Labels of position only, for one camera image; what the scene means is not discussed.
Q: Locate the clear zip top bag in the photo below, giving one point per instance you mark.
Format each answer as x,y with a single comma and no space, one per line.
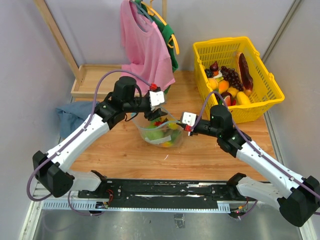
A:
176,136

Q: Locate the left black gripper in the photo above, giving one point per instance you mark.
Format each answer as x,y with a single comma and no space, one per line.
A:
151,115

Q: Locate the yellow clothes hanger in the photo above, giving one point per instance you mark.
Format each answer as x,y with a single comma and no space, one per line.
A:
172,42

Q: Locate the green yellow mango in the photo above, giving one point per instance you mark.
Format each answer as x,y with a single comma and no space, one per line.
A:
167,144

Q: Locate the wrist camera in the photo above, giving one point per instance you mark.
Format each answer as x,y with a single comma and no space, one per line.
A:
188,120
157,97

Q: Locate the dark purple grape bunch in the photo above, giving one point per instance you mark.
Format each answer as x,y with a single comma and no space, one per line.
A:
230,75

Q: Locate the orange fruit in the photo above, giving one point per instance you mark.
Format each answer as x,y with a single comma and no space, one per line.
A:
223,86

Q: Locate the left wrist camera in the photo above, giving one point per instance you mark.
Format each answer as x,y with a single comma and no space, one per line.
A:
157,97

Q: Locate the watermelon slice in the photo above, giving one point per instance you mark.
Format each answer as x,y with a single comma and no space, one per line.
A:
228,98

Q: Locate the dark red fig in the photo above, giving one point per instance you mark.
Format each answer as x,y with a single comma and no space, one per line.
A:
214,67

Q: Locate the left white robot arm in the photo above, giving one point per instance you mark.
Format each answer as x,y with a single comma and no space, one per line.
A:
52,169

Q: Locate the wooden tray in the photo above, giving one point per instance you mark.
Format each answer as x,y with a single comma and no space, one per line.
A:
91,74

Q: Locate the wooden rack frame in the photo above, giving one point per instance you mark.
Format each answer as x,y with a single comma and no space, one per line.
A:
88,32

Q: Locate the brown sweet potato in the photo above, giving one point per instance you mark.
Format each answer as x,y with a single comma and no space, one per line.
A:
244,74

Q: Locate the green t-shirt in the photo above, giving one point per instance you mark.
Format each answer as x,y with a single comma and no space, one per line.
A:
174,61

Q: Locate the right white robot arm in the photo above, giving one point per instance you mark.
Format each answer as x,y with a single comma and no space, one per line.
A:
296,197

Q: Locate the yellow mango fruit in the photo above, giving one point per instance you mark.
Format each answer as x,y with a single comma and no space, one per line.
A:
213,84

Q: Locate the pink t-shirt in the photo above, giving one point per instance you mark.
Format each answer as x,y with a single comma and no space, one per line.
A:
145,47

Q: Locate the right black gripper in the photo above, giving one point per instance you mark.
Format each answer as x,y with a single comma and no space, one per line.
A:
193,132

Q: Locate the blue black grape bunch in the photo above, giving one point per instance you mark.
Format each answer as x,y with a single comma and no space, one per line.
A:
209,73

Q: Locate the yellow lemon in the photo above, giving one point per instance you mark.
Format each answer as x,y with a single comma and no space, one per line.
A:
233,91

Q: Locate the yellow banana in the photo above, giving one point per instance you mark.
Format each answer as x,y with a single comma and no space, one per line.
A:
172,125

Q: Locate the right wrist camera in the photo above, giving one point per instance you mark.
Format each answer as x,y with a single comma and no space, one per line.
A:
188,120

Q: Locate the green cabbage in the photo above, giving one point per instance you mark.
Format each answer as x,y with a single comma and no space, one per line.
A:
154,134

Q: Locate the blue cloth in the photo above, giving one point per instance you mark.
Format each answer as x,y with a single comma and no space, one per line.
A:
72,115

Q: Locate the red cherry bunch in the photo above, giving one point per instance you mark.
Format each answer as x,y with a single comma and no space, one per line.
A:
159,122

